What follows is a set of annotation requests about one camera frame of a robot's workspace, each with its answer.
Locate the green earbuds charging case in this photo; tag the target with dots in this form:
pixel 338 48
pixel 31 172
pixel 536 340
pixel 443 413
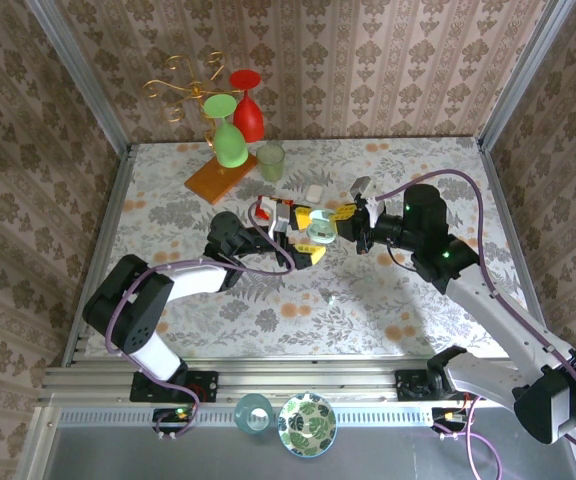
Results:
pixel 320 235

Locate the white earbuds charging case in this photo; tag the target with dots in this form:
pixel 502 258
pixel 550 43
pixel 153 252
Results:
pixel 313 194

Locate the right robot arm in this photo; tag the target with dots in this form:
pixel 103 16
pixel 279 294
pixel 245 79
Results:
pixel 558 400

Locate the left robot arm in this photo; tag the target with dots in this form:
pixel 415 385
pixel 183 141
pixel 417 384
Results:
pixel 128 305

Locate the red snack packet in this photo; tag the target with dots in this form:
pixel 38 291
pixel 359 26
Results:
pixel 262 214

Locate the orange wooden board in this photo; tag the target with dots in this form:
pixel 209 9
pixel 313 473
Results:
pixel 208 182

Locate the translucent green cup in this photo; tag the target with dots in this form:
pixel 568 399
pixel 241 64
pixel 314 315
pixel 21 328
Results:
pixel 270 167

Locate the floral patterned tablecloth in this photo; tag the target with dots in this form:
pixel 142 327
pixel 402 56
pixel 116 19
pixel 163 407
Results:
pixel 318 340

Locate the green wine glass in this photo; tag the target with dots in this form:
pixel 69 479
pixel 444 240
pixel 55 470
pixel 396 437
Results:
pixel 228 145

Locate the red wine glass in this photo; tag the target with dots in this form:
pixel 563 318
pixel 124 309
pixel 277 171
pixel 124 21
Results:
pixel 248 120

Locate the leaf pattern bowl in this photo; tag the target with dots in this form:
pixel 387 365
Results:
pixel 308 425

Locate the teal drinking glass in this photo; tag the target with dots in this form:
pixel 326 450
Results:
pixel 240 415

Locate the small circuit board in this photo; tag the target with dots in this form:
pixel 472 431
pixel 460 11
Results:
pixel 448 416
pixel 173 414

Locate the grey metal panel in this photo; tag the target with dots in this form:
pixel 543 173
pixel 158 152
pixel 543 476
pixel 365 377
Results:
pixel 393 455

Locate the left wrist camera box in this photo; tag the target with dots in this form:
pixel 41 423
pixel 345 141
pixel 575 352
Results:
pixel 279 217

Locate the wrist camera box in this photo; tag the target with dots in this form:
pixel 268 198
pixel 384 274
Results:
pixel 279 217
pixel 360 186

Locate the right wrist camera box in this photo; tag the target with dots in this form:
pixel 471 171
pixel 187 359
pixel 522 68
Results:
pixel 360 186

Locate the aluminium side rail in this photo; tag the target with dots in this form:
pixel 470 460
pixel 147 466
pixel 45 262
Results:
pixel 489 165
pixel 115 200

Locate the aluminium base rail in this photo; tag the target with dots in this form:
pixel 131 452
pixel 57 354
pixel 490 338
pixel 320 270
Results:
pixel 293 380

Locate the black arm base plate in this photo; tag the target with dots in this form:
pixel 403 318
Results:
pixel 208 385
pixel 407 386

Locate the aluminium frame post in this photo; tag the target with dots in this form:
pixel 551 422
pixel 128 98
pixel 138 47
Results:
pixel 523 75
pixel 83 75

